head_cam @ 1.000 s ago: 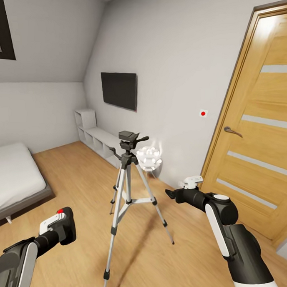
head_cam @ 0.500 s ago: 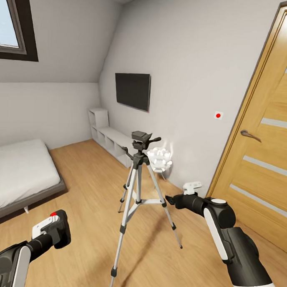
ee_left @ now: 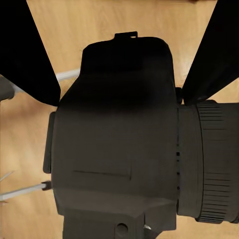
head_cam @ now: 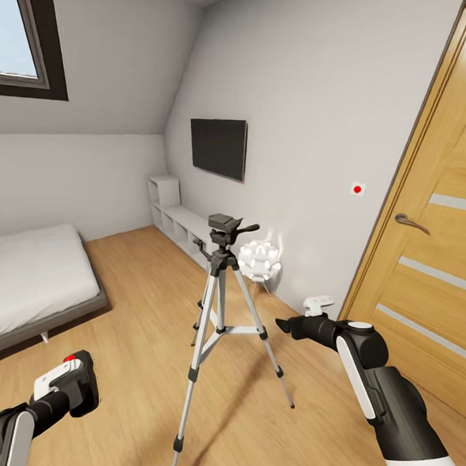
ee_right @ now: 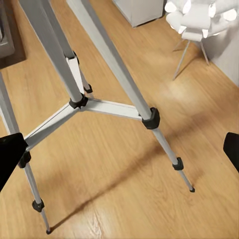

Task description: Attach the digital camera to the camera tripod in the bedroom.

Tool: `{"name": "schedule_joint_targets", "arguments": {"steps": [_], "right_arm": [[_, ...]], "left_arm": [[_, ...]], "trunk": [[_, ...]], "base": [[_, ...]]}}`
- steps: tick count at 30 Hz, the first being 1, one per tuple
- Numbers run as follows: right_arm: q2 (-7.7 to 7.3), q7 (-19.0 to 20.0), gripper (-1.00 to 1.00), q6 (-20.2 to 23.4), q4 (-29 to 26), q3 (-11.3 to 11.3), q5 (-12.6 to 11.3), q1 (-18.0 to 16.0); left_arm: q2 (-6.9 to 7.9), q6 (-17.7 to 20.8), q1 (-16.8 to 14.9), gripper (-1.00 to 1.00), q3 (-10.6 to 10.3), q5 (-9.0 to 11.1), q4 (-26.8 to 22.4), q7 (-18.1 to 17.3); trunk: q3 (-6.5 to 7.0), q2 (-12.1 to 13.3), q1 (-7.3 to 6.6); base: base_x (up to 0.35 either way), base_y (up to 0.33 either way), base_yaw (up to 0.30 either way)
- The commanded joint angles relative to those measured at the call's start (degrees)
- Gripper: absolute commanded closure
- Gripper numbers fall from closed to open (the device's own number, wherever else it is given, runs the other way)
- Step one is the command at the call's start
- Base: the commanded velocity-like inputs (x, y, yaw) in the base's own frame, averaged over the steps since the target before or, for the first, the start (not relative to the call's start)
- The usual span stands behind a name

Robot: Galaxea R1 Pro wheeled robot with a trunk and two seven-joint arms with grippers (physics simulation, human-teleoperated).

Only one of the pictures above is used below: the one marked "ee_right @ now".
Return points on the bookcase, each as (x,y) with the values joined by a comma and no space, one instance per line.
(140,11)

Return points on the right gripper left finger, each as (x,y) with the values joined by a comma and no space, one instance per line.
(12,148)

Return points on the camera tripod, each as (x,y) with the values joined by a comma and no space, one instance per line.
(49,31)

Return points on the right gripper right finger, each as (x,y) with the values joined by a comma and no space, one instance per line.
(231,148)

